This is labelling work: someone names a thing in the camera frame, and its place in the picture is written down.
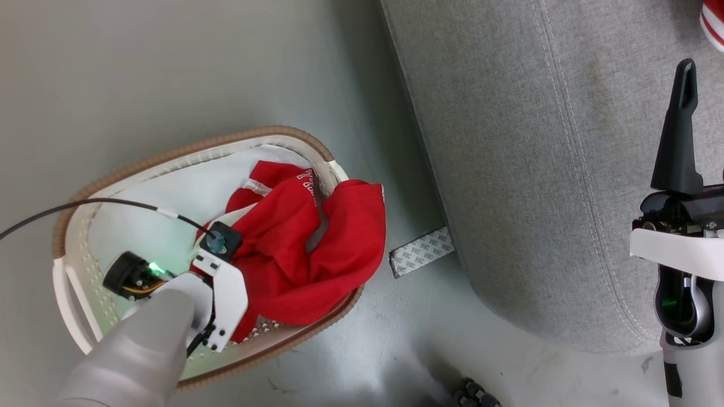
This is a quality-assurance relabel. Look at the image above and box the red white striped cloth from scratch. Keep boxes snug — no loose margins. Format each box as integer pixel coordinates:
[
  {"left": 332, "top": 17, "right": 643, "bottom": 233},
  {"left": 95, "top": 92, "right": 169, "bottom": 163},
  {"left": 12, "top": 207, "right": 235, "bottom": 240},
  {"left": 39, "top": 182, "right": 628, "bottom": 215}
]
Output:
[{"left": 700, "top": 0, "right": 724, "bottom": 53}]

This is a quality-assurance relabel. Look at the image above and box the grey fabric sofa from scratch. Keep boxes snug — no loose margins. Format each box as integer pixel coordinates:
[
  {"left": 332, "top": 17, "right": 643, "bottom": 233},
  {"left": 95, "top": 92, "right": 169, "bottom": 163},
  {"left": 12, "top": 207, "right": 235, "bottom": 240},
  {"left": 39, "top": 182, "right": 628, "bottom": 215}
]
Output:
[{"left": 379, "top": 0, "right": 724, "bottom": 356}]

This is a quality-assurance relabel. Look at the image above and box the white garment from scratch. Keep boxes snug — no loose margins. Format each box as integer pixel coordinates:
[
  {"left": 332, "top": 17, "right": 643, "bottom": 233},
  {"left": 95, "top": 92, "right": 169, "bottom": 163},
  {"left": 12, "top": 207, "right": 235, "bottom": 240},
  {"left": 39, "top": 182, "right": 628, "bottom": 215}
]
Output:
[{"left": 88, "top": 144, "right": 313, "bottom": 283}]

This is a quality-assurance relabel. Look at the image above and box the cream laundry basket brown rim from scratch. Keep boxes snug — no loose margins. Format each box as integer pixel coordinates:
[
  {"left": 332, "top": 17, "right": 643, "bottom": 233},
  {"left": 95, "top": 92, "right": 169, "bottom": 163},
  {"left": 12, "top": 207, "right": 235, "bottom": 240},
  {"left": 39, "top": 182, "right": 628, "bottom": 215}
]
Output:
[{"left": 52, "top": 125, "right": 365, "bottom": 392}]

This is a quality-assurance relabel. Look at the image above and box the black ribbed object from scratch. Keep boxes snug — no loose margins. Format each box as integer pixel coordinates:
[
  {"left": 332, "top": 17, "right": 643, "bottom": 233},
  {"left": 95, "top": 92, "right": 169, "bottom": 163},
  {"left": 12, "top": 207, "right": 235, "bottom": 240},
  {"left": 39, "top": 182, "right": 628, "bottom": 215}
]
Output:
[{"left": 452, "top": 377, "right": 502, "bottom": 407}]

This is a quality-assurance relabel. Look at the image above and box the printed white tape strip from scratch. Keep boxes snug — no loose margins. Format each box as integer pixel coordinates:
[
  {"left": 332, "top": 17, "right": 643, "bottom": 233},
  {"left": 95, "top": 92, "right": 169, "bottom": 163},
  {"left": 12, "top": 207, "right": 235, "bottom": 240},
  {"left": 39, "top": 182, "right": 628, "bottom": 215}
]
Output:
[{"left": 389, "top": 226, "right": 456, "bottom": 279}]

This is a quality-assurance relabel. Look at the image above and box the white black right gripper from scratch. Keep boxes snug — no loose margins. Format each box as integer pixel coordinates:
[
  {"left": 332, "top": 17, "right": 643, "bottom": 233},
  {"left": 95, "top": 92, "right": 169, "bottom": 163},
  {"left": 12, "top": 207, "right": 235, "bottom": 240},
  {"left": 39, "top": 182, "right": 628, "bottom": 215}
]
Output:
[{"left": 630, "top": 58, "right": 724, "bottom": 282}]

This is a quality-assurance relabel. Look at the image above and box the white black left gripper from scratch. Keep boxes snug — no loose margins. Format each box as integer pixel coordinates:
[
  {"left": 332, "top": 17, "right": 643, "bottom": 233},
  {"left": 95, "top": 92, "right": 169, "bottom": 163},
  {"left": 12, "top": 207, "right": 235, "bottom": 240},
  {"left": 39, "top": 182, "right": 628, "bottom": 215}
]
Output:
[{"left": 191, "top": 249, "right": 250, "bottom": 353}]

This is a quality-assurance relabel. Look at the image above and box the thin black cable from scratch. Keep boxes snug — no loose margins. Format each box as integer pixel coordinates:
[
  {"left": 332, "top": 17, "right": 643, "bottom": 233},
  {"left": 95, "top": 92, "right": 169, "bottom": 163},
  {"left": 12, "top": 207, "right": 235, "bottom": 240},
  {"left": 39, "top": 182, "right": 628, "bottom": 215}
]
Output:
[{"left": 0, "top": 197, "right": 218, "bottom": 241}]

